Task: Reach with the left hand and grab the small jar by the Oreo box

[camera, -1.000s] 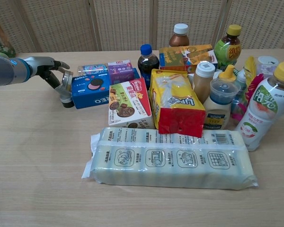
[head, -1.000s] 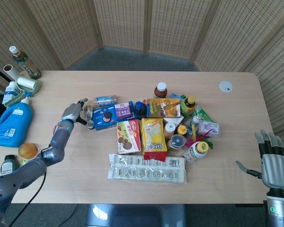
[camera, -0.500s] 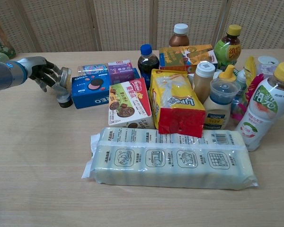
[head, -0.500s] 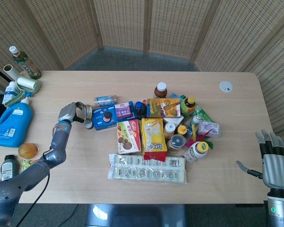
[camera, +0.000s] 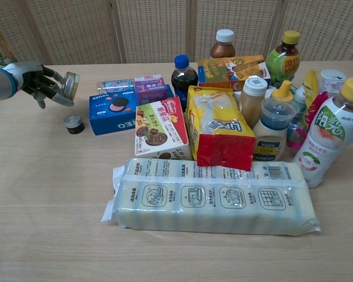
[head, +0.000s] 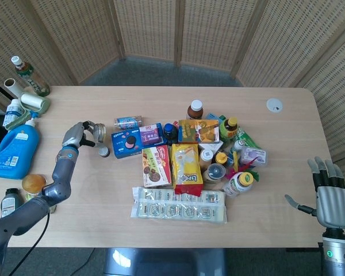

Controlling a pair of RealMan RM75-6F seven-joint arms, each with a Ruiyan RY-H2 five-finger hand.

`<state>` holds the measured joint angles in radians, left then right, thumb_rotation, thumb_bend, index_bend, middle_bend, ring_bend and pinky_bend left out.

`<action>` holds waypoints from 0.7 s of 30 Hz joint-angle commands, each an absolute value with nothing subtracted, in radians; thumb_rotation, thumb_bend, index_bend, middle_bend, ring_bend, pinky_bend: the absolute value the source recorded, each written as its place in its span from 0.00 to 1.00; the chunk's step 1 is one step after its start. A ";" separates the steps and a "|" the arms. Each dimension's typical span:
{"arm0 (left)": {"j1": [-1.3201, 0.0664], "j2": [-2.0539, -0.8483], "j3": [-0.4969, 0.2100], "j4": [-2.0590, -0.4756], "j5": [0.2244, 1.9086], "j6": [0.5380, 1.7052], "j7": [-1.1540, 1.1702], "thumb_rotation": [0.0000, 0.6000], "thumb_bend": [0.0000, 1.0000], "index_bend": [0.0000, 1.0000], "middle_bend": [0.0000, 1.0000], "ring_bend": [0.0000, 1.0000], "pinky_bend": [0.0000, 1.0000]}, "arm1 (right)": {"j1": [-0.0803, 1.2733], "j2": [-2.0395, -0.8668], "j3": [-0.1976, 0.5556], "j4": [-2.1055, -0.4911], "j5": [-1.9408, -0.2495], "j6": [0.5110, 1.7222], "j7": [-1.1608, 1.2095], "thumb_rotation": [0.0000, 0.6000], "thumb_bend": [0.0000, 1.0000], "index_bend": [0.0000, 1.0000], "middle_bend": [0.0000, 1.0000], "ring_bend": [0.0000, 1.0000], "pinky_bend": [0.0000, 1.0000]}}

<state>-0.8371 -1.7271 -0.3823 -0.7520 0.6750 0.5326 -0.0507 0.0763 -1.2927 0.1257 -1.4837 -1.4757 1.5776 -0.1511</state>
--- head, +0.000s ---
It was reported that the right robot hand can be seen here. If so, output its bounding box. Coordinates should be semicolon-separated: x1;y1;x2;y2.
284;156;345;229

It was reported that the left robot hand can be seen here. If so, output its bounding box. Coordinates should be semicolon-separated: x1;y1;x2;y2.
62;120;100;149

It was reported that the blue Oreo cookie box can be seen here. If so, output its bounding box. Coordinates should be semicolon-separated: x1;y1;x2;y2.
111;128;143;160

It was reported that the orange lid jar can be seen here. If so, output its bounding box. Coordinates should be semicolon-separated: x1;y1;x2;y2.
21;174;48;201

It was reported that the purple and blue box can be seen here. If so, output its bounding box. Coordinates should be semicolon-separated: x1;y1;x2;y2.
139;123;165;146

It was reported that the red green chocolate cookie box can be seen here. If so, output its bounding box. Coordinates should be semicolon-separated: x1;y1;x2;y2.
141;144;173;188

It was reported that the clear lilac plastic box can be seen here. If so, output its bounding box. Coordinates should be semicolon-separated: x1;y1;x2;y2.
240;146;268;167

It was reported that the yellow orange snack box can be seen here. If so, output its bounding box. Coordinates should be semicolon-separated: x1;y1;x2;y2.
177;118;221;144

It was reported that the green lint roller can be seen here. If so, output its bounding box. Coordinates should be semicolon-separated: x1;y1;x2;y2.
4;92;52;130

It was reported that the blue detergent bottle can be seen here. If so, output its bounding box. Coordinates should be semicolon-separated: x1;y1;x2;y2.
0;119;41;181

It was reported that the small white blue bottle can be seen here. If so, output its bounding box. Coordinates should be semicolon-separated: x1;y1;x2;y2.
2;98;26;127

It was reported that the green label tea bottle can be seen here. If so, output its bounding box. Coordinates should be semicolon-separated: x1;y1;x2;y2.
10;55;51;97

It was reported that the cardboard tube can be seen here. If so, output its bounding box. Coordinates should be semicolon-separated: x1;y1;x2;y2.
3;78;25;100

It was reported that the dark bottle grey cap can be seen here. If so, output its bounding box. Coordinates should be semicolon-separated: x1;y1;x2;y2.
0;187;24;219

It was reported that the colourful feather shuttlecock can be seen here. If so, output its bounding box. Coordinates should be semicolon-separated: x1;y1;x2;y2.
225;151;260;182

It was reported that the cola bottle blue cap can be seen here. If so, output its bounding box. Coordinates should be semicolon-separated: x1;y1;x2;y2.
162;122;179;146

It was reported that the white peach drink bottle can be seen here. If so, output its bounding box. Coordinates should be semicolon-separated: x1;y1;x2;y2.
223;171;254;198

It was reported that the green packet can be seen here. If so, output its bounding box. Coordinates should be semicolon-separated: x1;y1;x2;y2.
234;128;261;150

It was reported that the yellow red Lipton bag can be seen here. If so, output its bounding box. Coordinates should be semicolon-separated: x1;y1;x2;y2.
171;143;204;196

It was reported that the squeeze bottle yellow nozzle cap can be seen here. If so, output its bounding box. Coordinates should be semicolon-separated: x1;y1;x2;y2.
214;151;228;166

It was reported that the cup with clear dome lid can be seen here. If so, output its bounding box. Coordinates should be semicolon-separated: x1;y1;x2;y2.
204;163;227;185

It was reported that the clear pack of sponges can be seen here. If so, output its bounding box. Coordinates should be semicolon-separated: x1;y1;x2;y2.
131;186;228;224

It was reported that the green tea bottle yellow cap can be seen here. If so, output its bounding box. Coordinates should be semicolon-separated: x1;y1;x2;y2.
219;116;239;141

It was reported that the white carton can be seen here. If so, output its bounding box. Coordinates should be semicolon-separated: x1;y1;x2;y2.
198;141;225;158

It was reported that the wicker folding screen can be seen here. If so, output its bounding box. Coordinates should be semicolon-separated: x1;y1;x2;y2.
0;0;345;162

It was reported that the brown sauce bottle white cap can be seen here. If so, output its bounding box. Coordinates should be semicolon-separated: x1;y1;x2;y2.
199;148;215;173

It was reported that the black cable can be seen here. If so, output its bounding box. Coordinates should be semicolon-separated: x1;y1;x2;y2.
10;211;51;276

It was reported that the white table grommet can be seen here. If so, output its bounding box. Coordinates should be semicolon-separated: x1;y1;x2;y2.
266;98;284;113

